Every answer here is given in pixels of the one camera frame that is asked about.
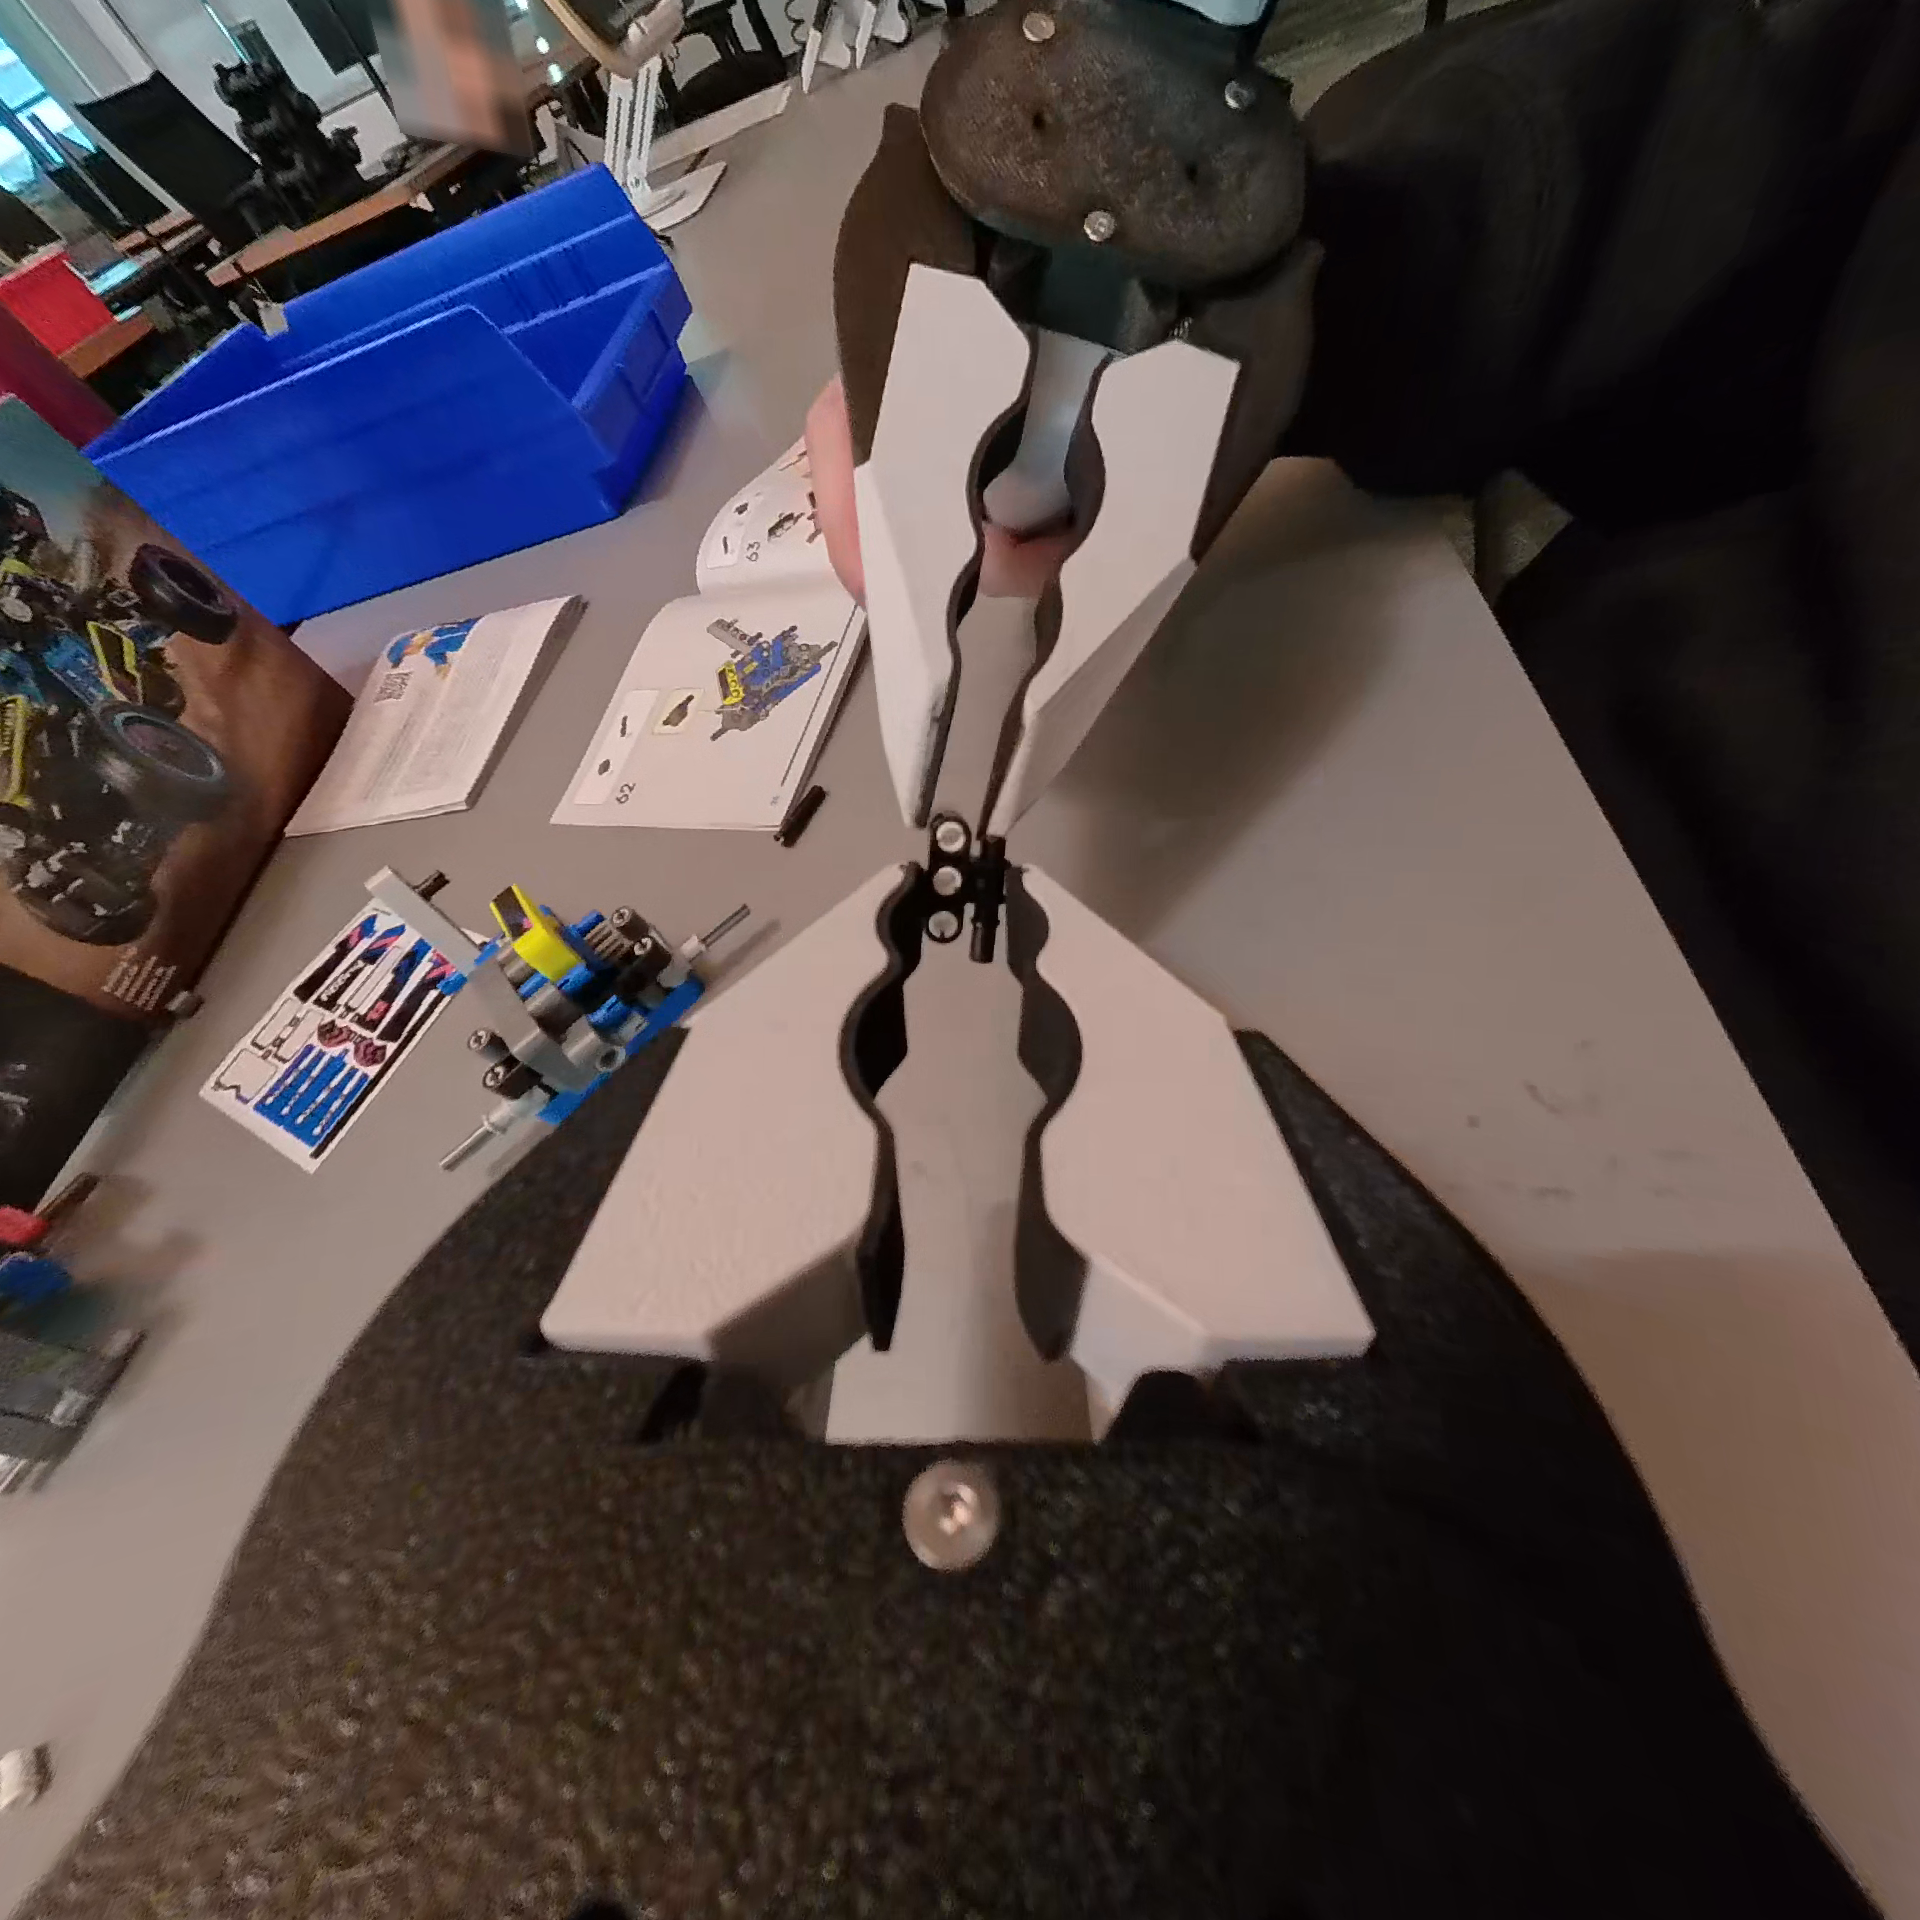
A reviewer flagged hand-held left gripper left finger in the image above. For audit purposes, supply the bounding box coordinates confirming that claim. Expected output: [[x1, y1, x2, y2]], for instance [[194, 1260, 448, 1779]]
[[538, 862, 921, 1446]]

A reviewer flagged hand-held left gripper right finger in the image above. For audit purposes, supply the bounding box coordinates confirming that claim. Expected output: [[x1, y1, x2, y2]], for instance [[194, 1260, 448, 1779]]
[[998, 862, 1377, 1446]]

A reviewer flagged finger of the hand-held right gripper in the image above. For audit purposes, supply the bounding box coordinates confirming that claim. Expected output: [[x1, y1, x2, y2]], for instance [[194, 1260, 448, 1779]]
[[983, 346, 1248, 838], [852, 263, 1041, 830]]

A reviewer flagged black lego connector piece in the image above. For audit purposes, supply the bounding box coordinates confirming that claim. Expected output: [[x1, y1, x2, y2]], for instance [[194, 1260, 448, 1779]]
[[907, 816, 1011, 964]]

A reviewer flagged person's right forearm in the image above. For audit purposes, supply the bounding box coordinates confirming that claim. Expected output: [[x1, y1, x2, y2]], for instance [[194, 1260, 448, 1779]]
[[1290, 0, 1920, 520]]

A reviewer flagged small blue yellow lego assembly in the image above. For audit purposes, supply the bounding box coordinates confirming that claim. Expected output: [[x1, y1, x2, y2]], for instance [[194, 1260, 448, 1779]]
[[368, 862, 755, 1176]]

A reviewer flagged open lego instruction booklet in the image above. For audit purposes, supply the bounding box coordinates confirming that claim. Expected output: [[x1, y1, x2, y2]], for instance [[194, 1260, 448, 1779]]
[[551, 435, 875, 838]]

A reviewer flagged lego sticker sheet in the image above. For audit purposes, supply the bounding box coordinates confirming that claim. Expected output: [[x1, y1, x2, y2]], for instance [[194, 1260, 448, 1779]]
[[199, 902, 471, 1176]]

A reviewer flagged closed lego booklet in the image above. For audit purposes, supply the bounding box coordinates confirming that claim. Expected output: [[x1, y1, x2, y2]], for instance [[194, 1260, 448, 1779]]
[[286, 594, 590, 842]]

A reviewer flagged large blue yellow lego assembly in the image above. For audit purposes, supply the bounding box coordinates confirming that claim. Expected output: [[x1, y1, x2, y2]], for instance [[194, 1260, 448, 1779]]
[[0, 1170, 198, 1503]]

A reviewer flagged lego set box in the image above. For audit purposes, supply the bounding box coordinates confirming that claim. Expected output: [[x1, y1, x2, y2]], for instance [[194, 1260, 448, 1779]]
[[0, 394, 358, 1210]]

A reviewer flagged person's right hand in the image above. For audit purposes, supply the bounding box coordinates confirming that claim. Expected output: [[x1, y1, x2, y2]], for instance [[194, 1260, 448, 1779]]
[[803, 379, 1080, 601]]

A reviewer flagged blue plastic storage bin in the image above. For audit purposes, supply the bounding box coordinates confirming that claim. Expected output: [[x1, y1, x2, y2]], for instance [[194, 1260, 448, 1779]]
[[82, 286, 695, 630], [276, 163, 678, 354]]

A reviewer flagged red plastic bin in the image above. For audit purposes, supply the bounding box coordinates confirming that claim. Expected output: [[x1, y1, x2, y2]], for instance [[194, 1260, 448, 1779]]
[[0, 257, 122, 443]]

